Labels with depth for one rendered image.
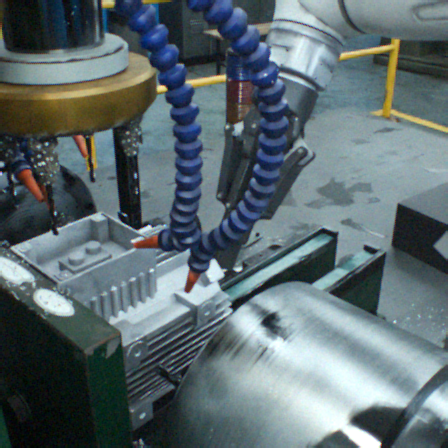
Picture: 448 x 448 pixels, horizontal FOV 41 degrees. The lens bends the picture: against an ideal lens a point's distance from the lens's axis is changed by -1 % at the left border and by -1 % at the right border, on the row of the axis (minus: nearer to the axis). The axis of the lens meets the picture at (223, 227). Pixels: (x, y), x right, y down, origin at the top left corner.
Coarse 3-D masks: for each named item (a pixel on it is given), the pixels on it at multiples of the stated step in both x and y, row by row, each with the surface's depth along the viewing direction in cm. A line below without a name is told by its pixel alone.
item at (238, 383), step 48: (288, 288) 55; (240, 336) 49; (288, 336) 48; (336, 336) 48; (384, 336) 49; (192, 384) 49; (240, 384) 47; (288, 384) 45; (336, 384) 44; (384, 384) 43; (432, 384) 44; (192, 432) 48; (240, 432) 45; (288, 432) 43; (336, 432) 42; (384, 432) 41; (432, 432) 41
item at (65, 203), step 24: (0, 168) 79; (0, 192) 79; (24, 192) 81; (72, 192) 88; (0, 216) 80; (24, 216) 83; (48, 216) 86; (72, 216) 89; (0, 240) 80; (24, 240) 84
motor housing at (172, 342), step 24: (168, 264) 70; (168, 288) 70; (216, 288) 73; (120, 312) 65; (144, 312) 67; (168, 312) 68; (216, 312) 71; (168, 336) 67; (192, 336) 69; (144, 360) 65; (168, 360) 68; (192, 360) 71; (144, 384) 66; (168, 384) 70
